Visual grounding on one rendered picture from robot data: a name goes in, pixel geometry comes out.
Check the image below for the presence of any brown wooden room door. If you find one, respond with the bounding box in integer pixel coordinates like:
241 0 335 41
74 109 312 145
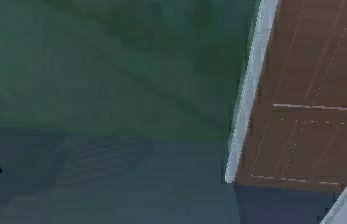
234 0 347 194

